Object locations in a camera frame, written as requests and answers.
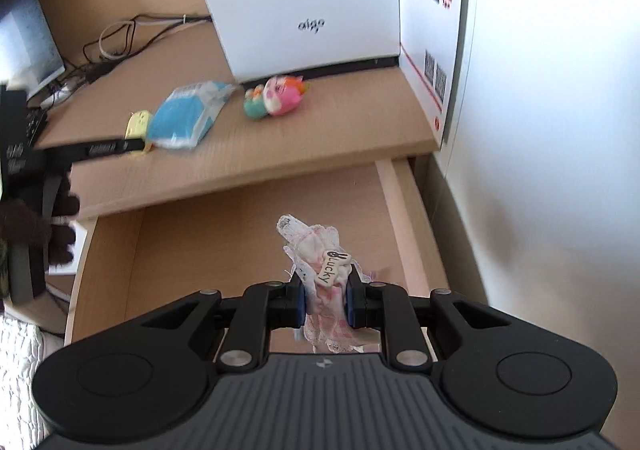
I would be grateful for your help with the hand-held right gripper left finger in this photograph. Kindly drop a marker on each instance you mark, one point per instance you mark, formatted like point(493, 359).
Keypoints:
point(299, 302)

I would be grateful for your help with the black computer monitor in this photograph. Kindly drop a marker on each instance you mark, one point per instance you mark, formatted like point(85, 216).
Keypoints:
point(25, 30)

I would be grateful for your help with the person's left hand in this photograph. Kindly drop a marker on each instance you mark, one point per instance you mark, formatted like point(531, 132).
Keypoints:
point(62, 240)

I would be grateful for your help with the white wall poster red print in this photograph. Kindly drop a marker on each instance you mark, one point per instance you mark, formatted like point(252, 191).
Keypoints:
point(425, 20)

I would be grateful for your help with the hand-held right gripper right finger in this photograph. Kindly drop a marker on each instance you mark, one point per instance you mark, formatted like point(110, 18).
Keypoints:
point(351, 302)

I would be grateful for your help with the blue packet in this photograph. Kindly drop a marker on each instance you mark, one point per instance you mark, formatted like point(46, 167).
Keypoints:
point(177, 117)

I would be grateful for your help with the white quilt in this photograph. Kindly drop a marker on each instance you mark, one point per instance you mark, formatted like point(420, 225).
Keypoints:
point(20, 380)

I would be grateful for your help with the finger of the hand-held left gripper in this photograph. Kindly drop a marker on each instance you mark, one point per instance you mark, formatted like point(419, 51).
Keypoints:
point(95, 149)

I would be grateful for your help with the pink lace pouch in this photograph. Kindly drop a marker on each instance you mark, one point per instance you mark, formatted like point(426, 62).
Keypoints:
point(312, 240)

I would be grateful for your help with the black power adapter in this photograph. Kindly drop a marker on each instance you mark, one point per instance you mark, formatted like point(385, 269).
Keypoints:
point(102, 72)

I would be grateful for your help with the pink plush toy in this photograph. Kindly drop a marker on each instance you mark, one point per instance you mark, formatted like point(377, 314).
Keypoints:
point(277, 95)

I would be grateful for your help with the black keyboard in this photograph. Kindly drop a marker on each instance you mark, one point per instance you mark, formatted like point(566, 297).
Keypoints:
point(37, 127)

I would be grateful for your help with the wide white desk drawer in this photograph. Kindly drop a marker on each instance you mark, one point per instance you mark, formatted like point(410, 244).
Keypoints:
point(210, 250)

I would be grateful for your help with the yellow toy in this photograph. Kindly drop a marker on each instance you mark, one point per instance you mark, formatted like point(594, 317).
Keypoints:
point(139, 125)

